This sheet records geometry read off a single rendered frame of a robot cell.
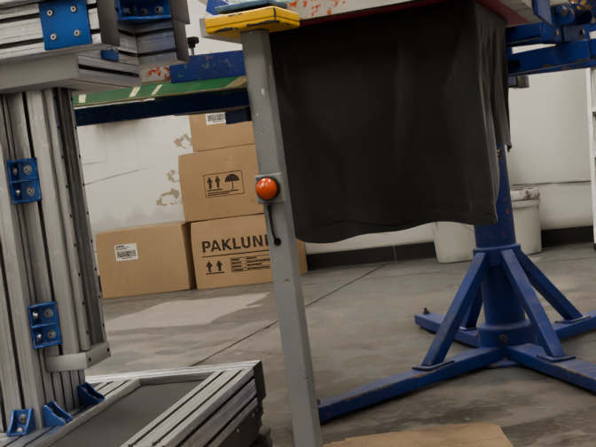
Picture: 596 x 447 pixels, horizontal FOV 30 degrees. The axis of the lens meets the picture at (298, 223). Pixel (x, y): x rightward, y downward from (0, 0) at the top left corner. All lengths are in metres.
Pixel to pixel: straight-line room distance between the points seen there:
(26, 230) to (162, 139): 5.16
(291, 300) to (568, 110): 4.93
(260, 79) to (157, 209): 5.58
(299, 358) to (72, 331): 0.55
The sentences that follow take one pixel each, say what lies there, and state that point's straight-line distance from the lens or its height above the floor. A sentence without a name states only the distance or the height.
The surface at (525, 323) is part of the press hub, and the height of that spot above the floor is 0.11.
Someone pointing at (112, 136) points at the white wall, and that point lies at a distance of 7.62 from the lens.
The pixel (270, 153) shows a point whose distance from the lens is 1.94.
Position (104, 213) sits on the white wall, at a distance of 7.68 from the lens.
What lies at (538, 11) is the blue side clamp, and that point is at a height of 0.95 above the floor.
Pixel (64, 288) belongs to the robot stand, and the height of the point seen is 0.50.
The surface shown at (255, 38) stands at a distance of 1.95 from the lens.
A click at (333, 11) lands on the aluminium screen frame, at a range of 2.11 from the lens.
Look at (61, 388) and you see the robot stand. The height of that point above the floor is 0.28.
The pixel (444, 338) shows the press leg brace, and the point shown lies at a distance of 3.30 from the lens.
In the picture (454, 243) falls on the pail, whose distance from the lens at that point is 6.51.
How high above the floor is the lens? 0.68
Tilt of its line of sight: 3 degrees down
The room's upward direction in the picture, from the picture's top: 7 degrees counter-clockwise
